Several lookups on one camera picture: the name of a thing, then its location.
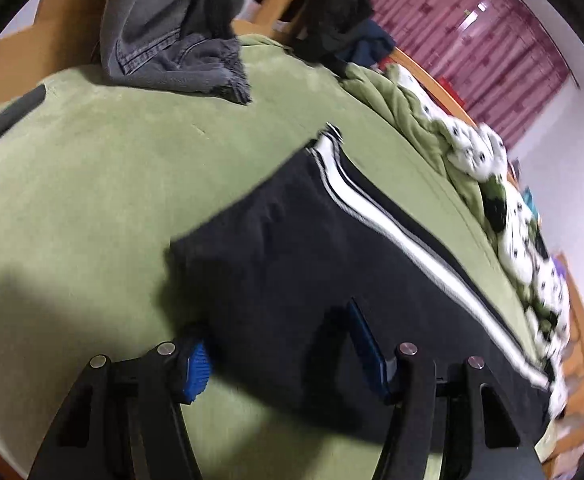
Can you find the white patterned duvet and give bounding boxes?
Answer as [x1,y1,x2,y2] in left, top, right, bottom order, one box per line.
[341,63,571,418]

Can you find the black pants with white stripe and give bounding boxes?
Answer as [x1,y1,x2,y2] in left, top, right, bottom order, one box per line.
[168,126,550,443]

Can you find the green bed sheet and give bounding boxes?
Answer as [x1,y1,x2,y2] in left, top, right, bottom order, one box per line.
[0,40,536,474]

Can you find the pink patterned curtain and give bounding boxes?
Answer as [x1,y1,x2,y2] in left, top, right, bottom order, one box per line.
[372,0,571,148]

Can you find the dark clothes on footboard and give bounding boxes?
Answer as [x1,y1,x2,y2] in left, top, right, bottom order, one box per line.
[290,0,395,78]

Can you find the wooden bed frame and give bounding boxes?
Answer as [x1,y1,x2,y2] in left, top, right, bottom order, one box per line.
[0,0,584,480]

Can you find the grey denim jeans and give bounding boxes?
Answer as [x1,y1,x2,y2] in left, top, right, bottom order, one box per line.
[100,0,251,104]

